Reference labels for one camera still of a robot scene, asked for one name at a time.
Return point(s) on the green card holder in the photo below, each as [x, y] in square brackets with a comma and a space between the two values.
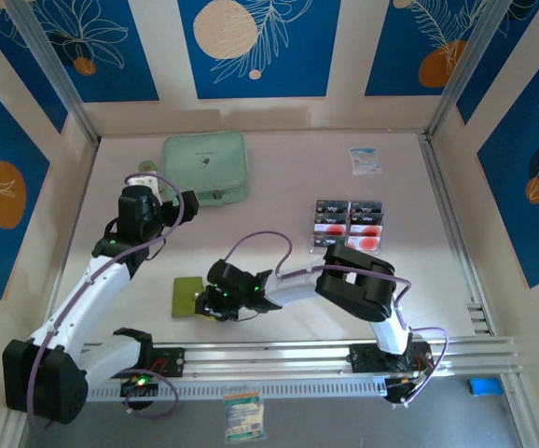
[185, 298]

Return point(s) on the black credit card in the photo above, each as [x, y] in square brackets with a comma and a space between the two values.
[331, 205]
[330, 217]
[366, 218]
[366, 205]
[323, 240]

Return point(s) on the white red credit card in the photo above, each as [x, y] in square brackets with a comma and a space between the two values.
[366, 229]
[365, 242]
[329, 228]

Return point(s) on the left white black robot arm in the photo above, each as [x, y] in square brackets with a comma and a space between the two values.
[87, 298]

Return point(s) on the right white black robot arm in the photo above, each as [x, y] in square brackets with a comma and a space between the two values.
[293, 291]

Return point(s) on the mint green zip pouch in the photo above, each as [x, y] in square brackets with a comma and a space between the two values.
[204, 163]

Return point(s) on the green white plastic packet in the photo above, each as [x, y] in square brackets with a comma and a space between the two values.
[244, 415]

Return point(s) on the blue white paper sachet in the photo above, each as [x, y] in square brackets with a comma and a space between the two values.
[365, 161]

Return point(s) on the blue sponge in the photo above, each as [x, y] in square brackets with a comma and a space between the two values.
[484, 387]

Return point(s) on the aluminium side rail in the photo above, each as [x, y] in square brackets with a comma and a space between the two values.
[454, 233]
[74, 214]

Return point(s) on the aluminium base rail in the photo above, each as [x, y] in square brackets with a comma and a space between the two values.
[269, 357]

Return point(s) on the aluminium frame post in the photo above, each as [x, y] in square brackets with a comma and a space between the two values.
[50, 60]
[472, 60]

